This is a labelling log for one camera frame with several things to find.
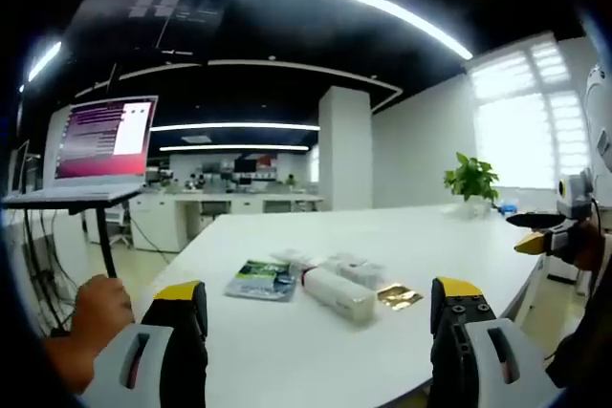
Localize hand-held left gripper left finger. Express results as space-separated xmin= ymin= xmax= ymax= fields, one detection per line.
xmin=78 ymin=280 xmax=210 ymax=408

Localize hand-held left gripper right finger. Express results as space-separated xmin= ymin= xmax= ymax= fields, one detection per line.
xmin=428 ymin=276 xmax=564 ymax=408

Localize gold skincare sachet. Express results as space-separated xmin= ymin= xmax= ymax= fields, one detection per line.
xmin=375 ymin=283 xmax=426 ymax=314

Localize green printed skincare sachet pack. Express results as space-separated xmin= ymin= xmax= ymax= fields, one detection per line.
xmin=223 ymin=259 xmax=301 ymax=304

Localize clear skincare product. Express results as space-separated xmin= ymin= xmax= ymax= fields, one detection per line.
xmin=328 ymin=251 xmax=387 ymax=290

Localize white skincare bottle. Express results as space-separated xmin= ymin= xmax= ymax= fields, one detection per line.
xmin=299 ymin=264 xmax=378 ymax=327

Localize clear plastic skincare packet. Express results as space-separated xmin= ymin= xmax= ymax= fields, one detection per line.
xmin=269 ymin=247 xmax=313 ymax=267

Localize person's right hand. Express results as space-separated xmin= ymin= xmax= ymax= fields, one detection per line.
xmin=571 ymin=221 xmax=606 ymax=273

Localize person's left hand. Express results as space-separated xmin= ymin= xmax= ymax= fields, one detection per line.
xmin=71 ymin=273 xmax=136 ymax=340

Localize white cabinet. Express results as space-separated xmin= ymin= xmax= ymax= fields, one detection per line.
xmin=543 ymin=254 xmax=597 ymax=297

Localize green potted plant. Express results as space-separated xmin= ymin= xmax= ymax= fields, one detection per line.
xmin=442 ymin=151 xmax=502 ymax=219

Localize white rounded device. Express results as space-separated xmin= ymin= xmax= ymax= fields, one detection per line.
xmin=583 ymin=62 xmax=612 ymax=180

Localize window blinds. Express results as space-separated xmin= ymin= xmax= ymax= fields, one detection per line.
xmin=466 ymin=33 xmax=590 ymax=190

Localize black laptop stand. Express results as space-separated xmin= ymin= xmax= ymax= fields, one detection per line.
xmin=1 ymin=187 xmax=144 ymax=281

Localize grey office chair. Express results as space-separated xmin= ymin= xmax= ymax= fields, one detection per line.
xmin=105 ymin=201 xmax=134 ymax=250

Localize white lab counter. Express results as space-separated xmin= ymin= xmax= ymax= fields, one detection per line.
xmin=127 ymin=189 xmax=327 ymax=254

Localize open silver laptop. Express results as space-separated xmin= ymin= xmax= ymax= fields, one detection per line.
xmin=3 ymin=95 xmax=160 ymax=204

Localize side monitor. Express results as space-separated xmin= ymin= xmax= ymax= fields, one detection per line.
xmin=8 ymin=139 xmax=31 ymax=195

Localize long ceiling light strip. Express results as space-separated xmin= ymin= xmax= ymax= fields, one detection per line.
xmin=218 ymin=0 xmax=475 ymax=61

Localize short ceiling light strip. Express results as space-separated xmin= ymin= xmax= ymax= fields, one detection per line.
xmin=26 ymin=39 xmax=64 ymax=85

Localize dark hanging ceiling screen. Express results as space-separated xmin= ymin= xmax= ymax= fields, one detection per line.
xmin=59 ymin=0 xmax=241 ymax=66

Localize bundle of black cables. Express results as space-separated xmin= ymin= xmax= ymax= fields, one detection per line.
xmin=21 ymin=206 xmax=85 ymax=337

